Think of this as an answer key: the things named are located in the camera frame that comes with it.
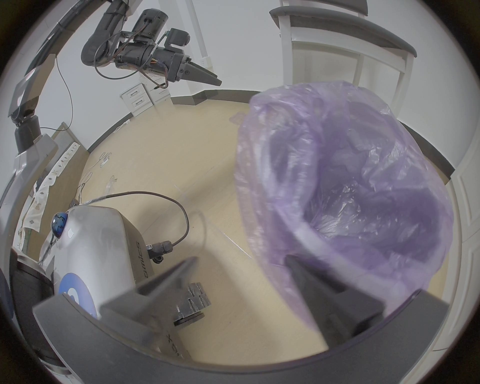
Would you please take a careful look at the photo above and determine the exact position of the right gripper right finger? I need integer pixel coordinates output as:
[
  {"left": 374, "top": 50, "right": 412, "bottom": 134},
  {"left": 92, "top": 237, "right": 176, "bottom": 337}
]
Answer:
[{"left": 286, "top": 254, "right": 386, "bottom": 346}]

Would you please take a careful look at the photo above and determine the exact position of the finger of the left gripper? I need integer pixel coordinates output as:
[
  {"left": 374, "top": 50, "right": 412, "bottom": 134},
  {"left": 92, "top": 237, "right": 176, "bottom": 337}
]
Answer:
[
  {"left": 187, "top": 60, "right": 217, "bottom": 77},
  {"left": 182, "top": 70, "right": 223, "bottom": 86}
]

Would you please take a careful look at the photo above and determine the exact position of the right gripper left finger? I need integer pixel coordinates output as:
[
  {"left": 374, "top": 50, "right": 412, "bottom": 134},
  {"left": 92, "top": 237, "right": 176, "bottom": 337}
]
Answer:
[{"left": 100, "top": 256, "right": 199, "bottom": 346}]

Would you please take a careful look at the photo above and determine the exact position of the purple plastic bag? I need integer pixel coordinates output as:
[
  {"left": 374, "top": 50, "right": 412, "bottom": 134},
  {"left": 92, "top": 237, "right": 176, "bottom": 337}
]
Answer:
[{"left": 236, "top": 82, "right": 455, "bottom": 338}]

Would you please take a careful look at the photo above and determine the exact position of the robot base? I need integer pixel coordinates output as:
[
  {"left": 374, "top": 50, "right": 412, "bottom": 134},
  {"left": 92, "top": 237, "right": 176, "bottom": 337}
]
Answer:
[{"left": 0, "top": 133, "right": 211, "bottom": 361}]

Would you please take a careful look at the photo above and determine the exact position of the white trash bin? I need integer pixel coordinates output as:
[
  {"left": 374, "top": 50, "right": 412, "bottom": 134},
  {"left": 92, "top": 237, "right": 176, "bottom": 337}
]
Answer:
[{"left": 260, "top": 142, "right": 447, "bottom": 297}]

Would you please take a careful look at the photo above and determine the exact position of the small grey chest of drawers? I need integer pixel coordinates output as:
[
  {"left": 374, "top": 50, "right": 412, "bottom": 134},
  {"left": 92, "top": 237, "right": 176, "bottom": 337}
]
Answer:
[{"left": 120, "top": 73, "right": 172, "bottom": 116}]

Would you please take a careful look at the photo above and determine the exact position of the white chair grey seat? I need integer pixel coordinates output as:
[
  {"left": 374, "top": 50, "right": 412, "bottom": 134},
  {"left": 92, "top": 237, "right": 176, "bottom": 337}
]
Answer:
[{"left": 269, "top": 0, "right": 418, "bottom": 113}]

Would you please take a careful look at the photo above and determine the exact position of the white power strip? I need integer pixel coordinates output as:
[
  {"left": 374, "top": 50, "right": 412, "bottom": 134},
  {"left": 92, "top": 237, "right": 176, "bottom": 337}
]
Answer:
[{"left": 20, "top": 142, "right": 81, "bottom": 235}]

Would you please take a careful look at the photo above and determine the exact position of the black cable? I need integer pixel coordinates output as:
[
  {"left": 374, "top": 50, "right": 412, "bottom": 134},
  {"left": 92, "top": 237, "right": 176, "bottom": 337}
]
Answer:
[{"left": 80, "top": 191, "right": 190, "bottom": 263}]

